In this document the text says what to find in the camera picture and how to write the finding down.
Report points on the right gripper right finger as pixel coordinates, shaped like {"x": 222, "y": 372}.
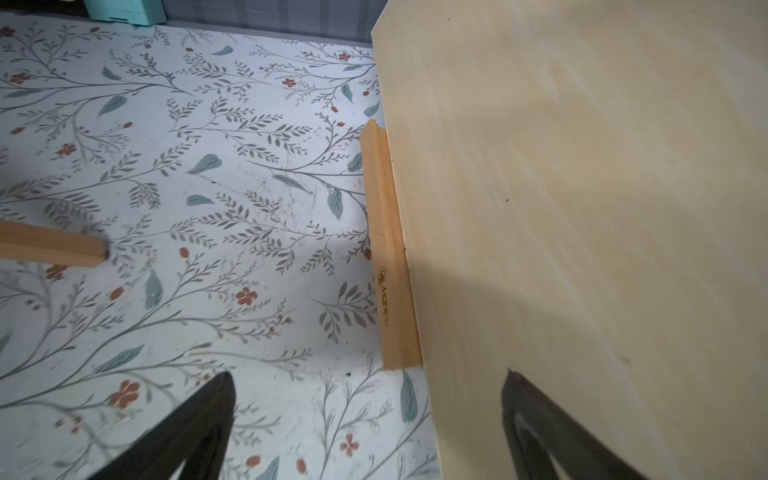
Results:
{"x": 544, "y": 440}

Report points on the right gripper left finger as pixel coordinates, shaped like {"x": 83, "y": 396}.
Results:
{"x": 191, "y": 441}

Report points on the small wooden easel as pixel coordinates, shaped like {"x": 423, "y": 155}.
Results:
{"x": 399, "y": 337}

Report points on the plywood board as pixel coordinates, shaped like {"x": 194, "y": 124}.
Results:
{"x": 583, "y": 196}

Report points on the teal wall clip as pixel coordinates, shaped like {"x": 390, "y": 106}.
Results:
{"x": 134, "y": 12}

